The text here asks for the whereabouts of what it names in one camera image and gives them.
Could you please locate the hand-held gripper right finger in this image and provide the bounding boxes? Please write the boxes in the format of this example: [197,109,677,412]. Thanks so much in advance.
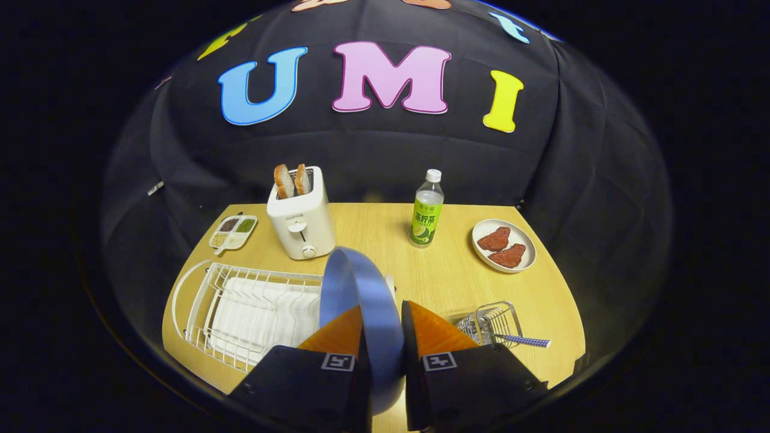
[401,299,549,432]

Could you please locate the white toaster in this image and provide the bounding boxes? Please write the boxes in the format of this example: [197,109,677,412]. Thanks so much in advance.
[266,167,336,260]

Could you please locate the black backdrop cloth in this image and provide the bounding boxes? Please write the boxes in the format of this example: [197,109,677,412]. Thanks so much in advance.
[99,0,671,361]

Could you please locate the small white plate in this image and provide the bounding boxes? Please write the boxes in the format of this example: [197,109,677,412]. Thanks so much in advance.
[472,218,537,274]

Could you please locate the white wire dish rack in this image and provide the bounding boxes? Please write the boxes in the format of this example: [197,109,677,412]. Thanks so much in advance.
[171,260,398,375]

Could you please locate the red meat piece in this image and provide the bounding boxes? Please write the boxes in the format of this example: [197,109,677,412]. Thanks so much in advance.
[477,227,511,252]
[488,244,527,269]

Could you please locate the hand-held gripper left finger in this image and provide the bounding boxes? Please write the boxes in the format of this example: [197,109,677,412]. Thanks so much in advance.
[229,304,372,433]

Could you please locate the green label drink bottle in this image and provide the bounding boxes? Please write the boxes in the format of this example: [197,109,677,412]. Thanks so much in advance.
[410,169,445,248]

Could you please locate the blue plate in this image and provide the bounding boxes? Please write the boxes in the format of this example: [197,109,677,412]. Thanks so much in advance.
[319,247,405,416]

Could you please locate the white spoon with checked handle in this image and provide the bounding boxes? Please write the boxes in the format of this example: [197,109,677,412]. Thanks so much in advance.
[493,334,551,349]

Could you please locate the metal wire basket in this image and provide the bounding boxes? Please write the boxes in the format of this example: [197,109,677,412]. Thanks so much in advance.
[457,301,523,348]

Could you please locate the divided seasoning dish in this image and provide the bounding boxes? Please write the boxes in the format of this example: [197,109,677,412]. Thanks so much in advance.
[209,214,258,256]

